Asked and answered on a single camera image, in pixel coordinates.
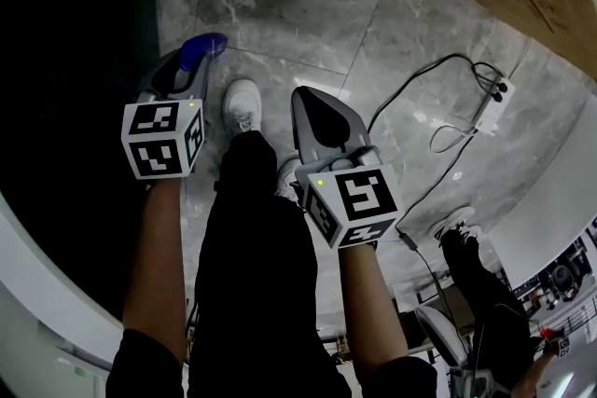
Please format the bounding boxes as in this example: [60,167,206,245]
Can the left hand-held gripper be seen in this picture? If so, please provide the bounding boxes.
[120,48,212,181]

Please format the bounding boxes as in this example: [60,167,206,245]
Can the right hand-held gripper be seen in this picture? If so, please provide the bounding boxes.
[290,86,406,251]

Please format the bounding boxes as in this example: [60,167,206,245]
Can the blue bottle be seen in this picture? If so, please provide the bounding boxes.
[178,32,229,74]

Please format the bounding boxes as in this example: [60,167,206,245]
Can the black bathtub with white edge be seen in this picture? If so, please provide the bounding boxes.
[0,0,163,398]

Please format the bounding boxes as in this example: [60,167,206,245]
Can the person's right forearm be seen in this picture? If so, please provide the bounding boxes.
[336,240,439,398]

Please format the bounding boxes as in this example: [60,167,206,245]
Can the another person's forearm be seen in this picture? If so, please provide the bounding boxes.
[510,347,563,398]

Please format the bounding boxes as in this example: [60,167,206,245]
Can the person's left forearm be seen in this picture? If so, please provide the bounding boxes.
[105,177,188,398]

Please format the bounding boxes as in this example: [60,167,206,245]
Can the person's white right shoe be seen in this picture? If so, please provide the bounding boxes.
[274,158,302,204]

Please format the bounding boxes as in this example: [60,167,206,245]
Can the person's white shoe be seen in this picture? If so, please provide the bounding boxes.
[220,78,264,140]
[274,158,302,204]

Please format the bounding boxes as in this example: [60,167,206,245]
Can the person's white left shoe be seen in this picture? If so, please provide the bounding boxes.
[220,78,264,140]

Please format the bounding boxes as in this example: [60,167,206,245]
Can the person's black trouser legs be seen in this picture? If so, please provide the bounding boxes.
[187,130,352,398]

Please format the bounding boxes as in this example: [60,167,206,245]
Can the white power strip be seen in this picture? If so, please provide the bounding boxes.
[469,77,517,137]

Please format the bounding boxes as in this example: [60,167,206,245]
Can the white power strip cable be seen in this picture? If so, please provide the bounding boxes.
[428,113,480,156]

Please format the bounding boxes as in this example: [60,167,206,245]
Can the thin black power cable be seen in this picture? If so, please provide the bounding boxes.
[366,52,503,136]

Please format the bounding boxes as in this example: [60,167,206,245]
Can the black cable with adapter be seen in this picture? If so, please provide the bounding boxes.
[394,130,482,372]

